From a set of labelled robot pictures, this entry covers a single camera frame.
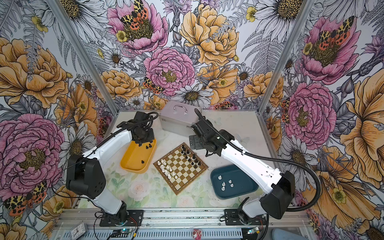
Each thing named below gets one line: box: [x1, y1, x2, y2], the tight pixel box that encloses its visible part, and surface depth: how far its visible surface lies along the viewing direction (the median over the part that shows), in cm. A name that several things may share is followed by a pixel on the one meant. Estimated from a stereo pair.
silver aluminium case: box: [159, 100, 202, 137], surface depth 101 cm
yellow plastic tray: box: [120, 138, 157, 174], surface depth 96 cm
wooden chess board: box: [153, 142, 209, 196], surface depth 91 cm
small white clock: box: [70, 220, 87, 240], surface depth 70 cm
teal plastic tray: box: [210, 164, 259, 200], surface depth 86 cm
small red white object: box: [192, 229, 202, 240], surface depth 68 cm
